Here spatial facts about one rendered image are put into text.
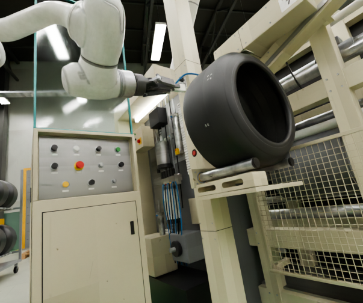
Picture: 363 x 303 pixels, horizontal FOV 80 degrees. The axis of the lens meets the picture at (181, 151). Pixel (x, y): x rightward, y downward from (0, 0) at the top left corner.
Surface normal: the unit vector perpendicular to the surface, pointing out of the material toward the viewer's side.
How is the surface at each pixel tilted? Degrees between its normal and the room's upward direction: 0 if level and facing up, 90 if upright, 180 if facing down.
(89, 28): 128
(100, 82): 145
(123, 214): 90
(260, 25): 90
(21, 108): 90
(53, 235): 90
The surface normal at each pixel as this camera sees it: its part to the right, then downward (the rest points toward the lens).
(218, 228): 0.57, -0.27
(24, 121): 0.22, -0.26
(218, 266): -0.81, -0.01
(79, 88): 0.31, 0.66
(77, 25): -0.38, 0.43
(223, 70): -0.21, -0.49
